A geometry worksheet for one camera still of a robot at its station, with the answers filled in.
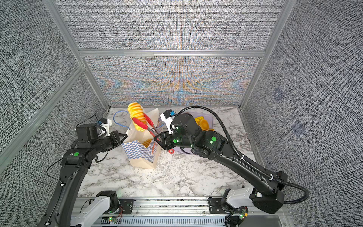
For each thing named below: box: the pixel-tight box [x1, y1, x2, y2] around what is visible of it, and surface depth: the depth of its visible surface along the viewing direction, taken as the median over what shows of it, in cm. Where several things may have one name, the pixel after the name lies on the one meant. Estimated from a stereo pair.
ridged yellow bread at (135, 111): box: [127, 102, 148, 132], surface depth 67 cm
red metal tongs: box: [132, 113, 161, 138], surface depth 64 cm
